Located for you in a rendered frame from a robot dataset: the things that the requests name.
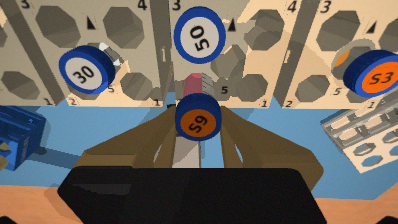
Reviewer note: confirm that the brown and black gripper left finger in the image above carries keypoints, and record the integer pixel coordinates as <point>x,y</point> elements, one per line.
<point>137,147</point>

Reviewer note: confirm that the blue flat mat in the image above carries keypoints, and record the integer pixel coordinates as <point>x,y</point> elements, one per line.
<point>70,130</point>

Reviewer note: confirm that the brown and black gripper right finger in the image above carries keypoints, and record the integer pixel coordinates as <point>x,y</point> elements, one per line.
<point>261,148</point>

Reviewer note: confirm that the blue tube rack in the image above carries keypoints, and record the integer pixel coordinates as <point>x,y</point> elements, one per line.
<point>23,146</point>

